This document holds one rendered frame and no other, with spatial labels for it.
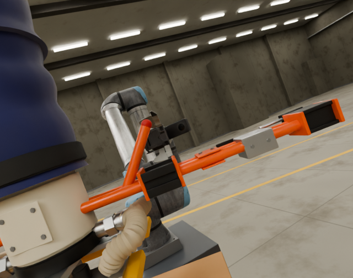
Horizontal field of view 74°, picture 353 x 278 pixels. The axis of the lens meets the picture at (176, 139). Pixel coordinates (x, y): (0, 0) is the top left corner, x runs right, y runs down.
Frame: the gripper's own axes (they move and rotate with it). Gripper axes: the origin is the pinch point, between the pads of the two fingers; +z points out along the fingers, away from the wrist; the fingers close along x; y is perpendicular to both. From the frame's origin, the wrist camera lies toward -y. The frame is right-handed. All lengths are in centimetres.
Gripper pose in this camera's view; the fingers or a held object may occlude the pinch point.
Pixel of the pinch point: (162, 135)
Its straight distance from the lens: 64.8
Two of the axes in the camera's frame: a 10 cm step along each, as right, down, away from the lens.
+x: -3.6, -9.3, -0.2
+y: -9.3, 3.6, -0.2
